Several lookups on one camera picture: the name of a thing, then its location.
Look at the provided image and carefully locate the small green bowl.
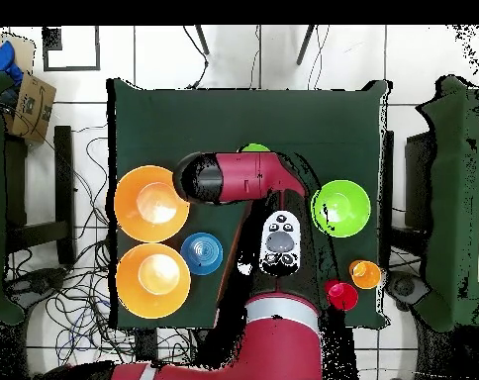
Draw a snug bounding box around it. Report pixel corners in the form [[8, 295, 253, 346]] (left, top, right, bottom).
[[238, 142, 273, 154]]

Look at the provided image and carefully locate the blue bowl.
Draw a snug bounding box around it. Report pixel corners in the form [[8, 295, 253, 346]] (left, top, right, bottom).
[[180, 232, 224, 277]]

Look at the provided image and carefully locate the large orange bowl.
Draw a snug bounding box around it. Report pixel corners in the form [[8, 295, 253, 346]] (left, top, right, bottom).
[[113, 164, 192, 243], [115, 242, 192, 321]]

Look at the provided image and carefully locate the large green bowl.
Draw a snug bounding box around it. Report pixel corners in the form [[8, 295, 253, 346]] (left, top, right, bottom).
[[309, 179, 372, 238]]

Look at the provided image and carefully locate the dark green table cloth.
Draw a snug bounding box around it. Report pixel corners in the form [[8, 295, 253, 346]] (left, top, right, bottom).
[[106, 77, 393, 330]]

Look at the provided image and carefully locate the red cup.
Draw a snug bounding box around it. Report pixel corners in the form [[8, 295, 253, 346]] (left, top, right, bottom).
[[324, 279, 360, 313]]

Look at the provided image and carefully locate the orange cup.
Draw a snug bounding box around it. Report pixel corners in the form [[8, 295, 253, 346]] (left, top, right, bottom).
[[348, 259, 383, 291]]

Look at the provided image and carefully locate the black power strip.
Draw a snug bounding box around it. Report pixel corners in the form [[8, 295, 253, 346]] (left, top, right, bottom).
[[135, 328, 159, 363]]

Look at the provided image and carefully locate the black tripod leg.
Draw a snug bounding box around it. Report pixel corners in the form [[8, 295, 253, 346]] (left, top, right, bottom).
[[194, 24, 211, 56], [295, 24, 317, 66]]

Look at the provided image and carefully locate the black bench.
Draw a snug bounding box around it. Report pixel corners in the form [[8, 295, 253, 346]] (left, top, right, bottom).
[[3, 125, 76, 266]]

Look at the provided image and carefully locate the cardboard box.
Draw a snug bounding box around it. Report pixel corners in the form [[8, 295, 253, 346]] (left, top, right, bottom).
[[3, 70, 57, 143]]

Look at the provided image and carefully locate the blue cloth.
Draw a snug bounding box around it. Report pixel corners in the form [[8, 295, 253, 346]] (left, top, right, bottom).
[[0, 40, 25, 86]]

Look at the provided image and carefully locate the tangle of cables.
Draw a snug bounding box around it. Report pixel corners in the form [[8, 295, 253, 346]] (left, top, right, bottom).
[[3, 126, 197, 367]]

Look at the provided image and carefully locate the black pedestal foot with knob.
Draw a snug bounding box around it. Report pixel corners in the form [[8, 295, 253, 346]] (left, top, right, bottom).
[[5, 266, 68, 306]]

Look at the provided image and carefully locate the black square frame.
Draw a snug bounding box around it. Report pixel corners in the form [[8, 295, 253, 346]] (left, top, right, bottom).
[[41, 25, 102, 73]]

